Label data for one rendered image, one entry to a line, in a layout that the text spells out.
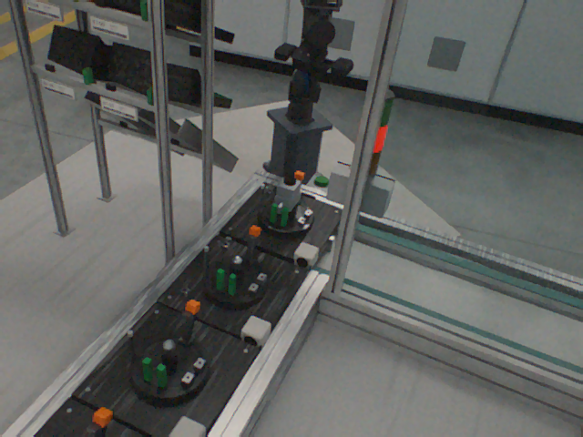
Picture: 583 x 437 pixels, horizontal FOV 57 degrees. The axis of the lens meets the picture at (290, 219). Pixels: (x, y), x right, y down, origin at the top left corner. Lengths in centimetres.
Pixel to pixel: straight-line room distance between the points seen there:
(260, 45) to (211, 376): 364
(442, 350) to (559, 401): 24
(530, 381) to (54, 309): 102
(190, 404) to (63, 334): 39
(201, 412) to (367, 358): 41
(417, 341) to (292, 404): 30
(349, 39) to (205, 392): 353
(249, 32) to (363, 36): 89
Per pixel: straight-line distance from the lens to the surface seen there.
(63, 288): 136
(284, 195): 127
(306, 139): 157
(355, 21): 421
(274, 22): 435
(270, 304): 113
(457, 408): 121
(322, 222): 135
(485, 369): 122
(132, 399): 101
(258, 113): 204
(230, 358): 104
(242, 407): 100
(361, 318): 121
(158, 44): 101
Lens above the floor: 181
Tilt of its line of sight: 38 degrees down
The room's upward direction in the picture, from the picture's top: 7 degrees clockwise
